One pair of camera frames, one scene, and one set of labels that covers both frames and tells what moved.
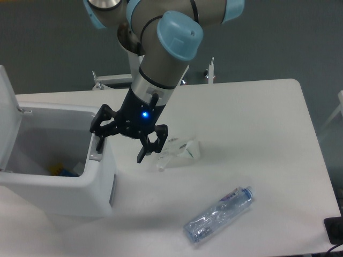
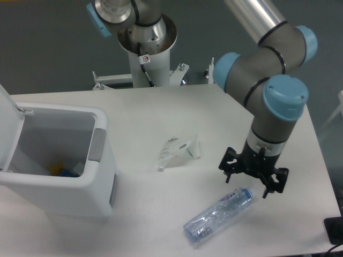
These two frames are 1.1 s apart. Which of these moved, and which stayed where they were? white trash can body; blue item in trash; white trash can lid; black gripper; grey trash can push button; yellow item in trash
Moved: white trash can lid; black gripper
Stayed: blue item in trash; white trash can body; yellow item in trash; grey trash can push button
